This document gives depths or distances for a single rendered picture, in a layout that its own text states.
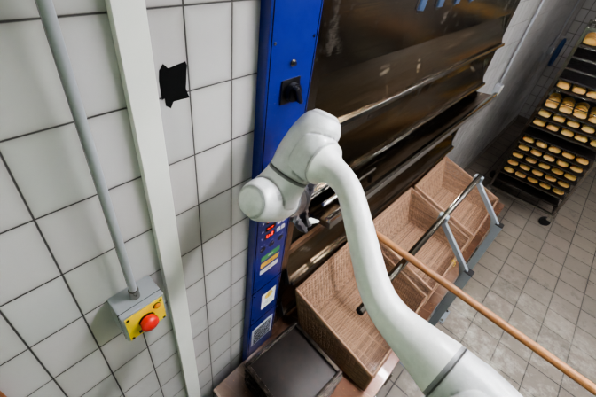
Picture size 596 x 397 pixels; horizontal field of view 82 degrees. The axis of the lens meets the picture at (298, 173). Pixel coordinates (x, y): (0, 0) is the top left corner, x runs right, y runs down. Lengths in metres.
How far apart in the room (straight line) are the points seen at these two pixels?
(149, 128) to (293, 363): 1.20
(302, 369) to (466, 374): 1.05
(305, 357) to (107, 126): 1.26
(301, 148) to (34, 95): 0.45
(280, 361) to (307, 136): 1.09
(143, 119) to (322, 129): 0.34
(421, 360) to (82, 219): 0.62
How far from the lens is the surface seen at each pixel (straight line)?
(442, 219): 1.76
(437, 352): 0.63
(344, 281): 2.06
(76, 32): 0.59
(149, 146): 0.68
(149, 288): 0.91
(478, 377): 0.63
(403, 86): 1.45
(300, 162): 0.72
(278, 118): 0.85
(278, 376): 1.58
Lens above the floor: 2.25
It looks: 38 degrees down
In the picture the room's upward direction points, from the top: 9 degrees clockwise
